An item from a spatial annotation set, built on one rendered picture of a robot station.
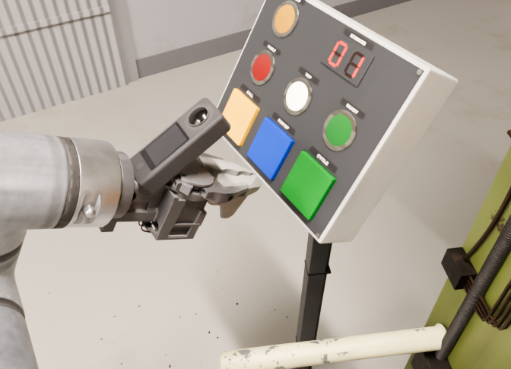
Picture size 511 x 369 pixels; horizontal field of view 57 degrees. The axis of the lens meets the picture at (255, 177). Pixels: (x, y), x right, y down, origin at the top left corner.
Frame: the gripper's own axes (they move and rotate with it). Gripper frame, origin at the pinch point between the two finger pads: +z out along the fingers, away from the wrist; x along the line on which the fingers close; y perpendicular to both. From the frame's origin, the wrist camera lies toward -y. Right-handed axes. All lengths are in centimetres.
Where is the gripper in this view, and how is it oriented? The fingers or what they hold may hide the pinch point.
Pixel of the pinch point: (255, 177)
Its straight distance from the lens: 62.2
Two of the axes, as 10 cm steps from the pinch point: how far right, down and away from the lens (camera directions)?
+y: -4.2, 8.1, 4.0
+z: 7.3, 0.5, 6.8
